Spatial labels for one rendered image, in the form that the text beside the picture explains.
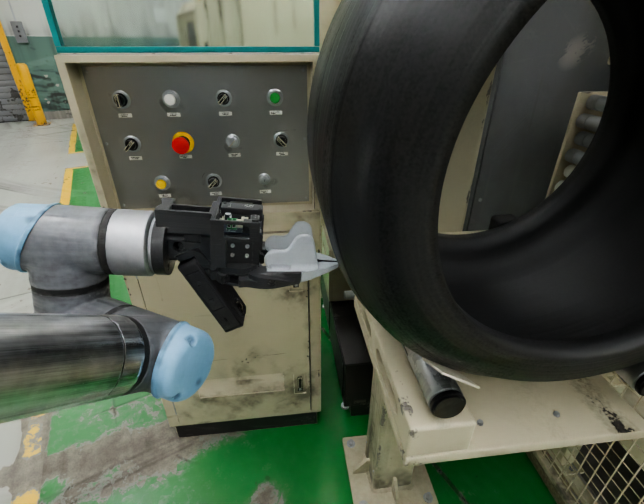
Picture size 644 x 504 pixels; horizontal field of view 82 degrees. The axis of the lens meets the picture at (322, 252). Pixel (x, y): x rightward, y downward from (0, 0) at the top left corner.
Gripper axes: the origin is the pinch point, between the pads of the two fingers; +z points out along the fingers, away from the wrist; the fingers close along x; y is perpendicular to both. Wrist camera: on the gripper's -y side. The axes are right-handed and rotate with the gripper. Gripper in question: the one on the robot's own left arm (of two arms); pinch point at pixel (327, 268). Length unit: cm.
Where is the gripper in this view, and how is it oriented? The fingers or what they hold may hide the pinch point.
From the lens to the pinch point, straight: 47.1
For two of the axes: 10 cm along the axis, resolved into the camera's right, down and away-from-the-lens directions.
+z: 9.9, 0.6, 1.6
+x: -1.1, -4.8, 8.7
